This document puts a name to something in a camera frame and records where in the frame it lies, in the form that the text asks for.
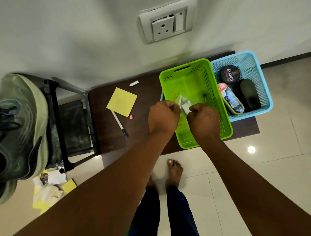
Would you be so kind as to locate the person's right foot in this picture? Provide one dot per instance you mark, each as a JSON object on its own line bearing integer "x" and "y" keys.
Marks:
{"x": 174, "y": 173}

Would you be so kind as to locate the round black polish tin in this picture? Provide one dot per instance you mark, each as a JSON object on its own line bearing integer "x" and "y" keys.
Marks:
{"x": 229, "y": 74}

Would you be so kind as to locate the black metal shoe rack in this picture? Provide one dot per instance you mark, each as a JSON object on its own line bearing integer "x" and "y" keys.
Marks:
{"x": 73, "y": 126}

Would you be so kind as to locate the person's left foot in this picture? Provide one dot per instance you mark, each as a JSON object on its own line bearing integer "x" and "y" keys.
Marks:
{"x": 151, "y": 184}

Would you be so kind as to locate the white paper square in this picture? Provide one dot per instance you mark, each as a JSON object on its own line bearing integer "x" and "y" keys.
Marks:
{"x": 57, "y": 177}

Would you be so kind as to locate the small dark packet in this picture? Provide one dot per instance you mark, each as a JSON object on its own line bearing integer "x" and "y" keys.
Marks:
{"x": 44, "y": 177}

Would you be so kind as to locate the dark brown low bench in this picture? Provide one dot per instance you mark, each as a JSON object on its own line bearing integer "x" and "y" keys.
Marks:
{"x": 145, "y": 104}

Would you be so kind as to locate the short white chalk piece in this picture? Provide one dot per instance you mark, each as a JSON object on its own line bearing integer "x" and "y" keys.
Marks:
{"x": 134, "y": 83}

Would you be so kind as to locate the person's left forearm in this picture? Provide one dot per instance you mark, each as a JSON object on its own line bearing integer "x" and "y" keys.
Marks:
{"x": 97, "y": 199}

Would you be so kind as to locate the yellow-edged shoe shine sponge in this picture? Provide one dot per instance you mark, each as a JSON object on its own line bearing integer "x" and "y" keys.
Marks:
{"x": 230, "y": 99}

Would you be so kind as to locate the yellow sticky note pad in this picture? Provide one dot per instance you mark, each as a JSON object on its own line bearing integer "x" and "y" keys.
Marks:
{"x": 121, "y": 102}

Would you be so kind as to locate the person's right hand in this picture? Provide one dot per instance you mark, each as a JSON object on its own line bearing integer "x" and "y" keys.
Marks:
{"x": 202, "y": 121}

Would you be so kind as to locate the green plastic basket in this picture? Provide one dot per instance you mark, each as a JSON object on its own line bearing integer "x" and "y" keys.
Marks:
{"x": 194, "y": 80}

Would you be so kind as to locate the person's foot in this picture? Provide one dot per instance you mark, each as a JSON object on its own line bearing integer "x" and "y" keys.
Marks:
{"x": 174, "y": 173}
{"x": 151, "y": 184}

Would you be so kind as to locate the person's left hand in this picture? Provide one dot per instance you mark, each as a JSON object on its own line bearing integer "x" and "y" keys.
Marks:
{"x": 164, "y": 118}

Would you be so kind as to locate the dark skirting strip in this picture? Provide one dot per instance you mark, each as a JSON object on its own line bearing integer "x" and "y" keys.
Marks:
{"x": 286, "y": 59}

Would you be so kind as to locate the clear plastic bag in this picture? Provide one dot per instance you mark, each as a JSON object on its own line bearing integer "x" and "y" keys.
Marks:
{"x": 184, "y": 104}

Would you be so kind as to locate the white wall socket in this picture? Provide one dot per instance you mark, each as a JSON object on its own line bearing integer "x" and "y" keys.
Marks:
{"x": 162, "y": 28}

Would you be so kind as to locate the light blue plastic basket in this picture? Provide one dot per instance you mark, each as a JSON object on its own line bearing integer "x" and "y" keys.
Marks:
{"x": 252, "y": 65}

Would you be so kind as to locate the blue pen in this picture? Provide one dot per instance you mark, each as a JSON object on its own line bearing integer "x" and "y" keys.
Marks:
{"x": 205, "y": 96}

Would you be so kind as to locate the dark blue trousers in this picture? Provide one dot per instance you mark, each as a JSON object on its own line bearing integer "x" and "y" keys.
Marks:
{"x": 179, "y": 214}

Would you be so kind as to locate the person's right forearm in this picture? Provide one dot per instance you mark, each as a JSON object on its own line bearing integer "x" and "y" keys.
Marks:
{"x": 255, "y": 194}

